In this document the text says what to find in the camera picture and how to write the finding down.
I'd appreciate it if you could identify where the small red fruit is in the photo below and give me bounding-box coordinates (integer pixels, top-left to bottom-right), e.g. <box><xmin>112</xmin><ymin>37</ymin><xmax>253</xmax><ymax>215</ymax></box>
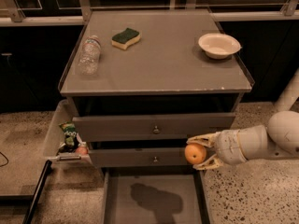
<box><xmin>76</xmin><ymin>147</ymin><xmax>89</xmax><ymax>155</ymax></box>

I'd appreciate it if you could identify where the white post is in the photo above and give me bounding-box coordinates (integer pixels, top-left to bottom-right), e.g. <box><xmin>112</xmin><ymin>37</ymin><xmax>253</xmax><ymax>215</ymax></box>
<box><xmin>275</xmin><ymin>76</ymin><xmax>299</xmax><ymax>111</ymax></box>

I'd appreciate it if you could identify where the clear plastic water bottle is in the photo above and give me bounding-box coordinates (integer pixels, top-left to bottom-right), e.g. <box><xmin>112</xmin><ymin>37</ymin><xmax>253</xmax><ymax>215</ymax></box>
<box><xmin>78</xmin><ymin>35</ymin><xmax>101</xmax><ymax>76</ymax></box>

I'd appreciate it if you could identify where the grey drawer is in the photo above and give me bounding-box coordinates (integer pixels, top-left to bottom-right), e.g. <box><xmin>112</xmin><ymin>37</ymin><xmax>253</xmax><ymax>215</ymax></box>
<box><xmin>101</xmin><ymin>166</ymin><xmax>213</xmax><ymax>224</ymax></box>
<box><xmin>89</xmin><ymin>147</ymin><xmax>190</xmax><ymax>167</ymax></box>
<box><xmin>72</xmin><ymin>113</ymin><xmax>235</xmax><ymax>142</ymax></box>

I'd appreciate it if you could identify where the green yellow sponge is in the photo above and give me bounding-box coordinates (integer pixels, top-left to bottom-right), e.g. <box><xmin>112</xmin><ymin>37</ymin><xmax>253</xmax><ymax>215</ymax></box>
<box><xmin>111</xmin><ymin>28</ymin><xmax>141</xmax><ymax>50</ymax></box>

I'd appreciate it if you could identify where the grey top drawer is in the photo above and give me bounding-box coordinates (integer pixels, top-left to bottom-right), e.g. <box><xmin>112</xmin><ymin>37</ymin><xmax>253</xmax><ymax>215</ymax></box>
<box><xmin>72</xmin><ymin>113</ymin><xmax>235</xmax><ymax>142</ymax></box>

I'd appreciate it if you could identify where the green snack bag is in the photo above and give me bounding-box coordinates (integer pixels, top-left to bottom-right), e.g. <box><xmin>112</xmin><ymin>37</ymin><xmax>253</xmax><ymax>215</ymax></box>
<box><xmin>59</xmin><ymin>122</ymin><xmax>78</xmax><ymax>147</ymax></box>

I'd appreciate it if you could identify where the grey bottom drawer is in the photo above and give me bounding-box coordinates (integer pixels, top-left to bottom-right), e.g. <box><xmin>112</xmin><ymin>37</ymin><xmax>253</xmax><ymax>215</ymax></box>
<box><xmin>101</xmin><ymin>166</ymin><xmax>213</xmax><ymax>224</ymax></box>

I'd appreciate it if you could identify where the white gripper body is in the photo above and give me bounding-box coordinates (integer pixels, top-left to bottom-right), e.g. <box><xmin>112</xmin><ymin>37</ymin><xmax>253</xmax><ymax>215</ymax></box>
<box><xmin>214</xmin><ymin>130</ymin><xmax>247</xmax><ymax>165</ymax></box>

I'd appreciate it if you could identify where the grey drawer cabinet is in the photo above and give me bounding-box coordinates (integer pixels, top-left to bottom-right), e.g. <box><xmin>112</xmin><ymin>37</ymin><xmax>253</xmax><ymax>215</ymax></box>
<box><xmin>58</xmin><ymin>8</ymin><xmax>255</xmax><ymax>173</ymax></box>

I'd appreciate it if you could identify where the orange fruit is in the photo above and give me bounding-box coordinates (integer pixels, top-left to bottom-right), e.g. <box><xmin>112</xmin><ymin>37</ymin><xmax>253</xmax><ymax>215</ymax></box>
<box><xmin>184</xmin><ymin>144</ymin><xmax>206</xmax><ymax>164</ymax></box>

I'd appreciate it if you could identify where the metal railing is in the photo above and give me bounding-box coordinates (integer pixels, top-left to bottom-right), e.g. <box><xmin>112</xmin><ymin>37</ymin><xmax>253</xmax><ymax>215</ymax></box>
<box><xmin>1</xmin><ymin>0</ymin><xmax>299</xmax><ymax>24</ymax></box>

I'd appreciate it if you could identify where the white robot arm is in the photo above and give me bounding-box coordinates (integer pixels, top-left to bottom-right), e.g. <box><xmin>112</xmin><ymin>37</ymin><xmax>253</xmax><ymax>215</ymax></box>
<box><xmin>184</xmin><ymin>111</ymin><xmax>299</xmax><ymax>170</ymax></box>

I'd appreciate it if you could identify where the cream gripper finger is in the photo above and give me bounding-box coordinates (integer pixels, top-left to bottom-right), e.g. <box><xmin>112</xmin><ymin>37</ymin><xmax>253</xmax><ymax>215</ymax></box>
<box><xmin>187</xmin><ymin>133</ymin><xmax>220</xmax><ymax>148</ymax></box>
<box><xmin>193</xmin><ymin>154</ymin><xmax>223</xmax><ymax>171</ymax></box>

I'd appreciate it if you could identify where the black cable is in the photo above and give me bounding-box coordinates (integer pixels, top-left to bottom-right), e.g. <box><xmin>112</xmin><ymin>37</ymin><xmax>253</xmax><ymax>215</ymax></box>
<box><xmin>0</xmin><ymin>151</ymin><xmax>9</xmax><ymax>168</ymax></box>

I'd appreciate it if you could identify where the grey middle drawer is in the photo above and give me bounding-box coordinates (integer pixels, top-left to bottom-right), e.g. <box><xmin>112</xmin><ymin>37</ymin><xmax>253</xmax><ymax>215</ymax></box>
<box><xmin>89</xmin><ymin>147</ymin><xmax>190</xmax><ymax>167</ymax></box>

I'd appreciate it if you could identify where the white paper bowl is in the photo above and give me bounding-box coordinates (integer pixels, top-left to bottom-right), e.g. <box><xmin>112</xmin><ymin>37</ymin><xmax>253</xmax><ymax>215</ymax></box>
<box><xmin>198</xmin><ymin>33</ymin><xmax>241</xmax><ymax>60</ymax></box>

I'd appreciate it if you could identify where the black bar on floor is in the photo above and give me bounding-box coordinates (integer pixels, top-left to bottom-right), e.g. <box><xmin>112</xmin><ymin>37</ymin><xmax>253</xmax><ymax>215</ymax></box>
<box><xmin>22</xmin><ymin>160</ymin><xmax>52</xmax><ymax>224</ymax></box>

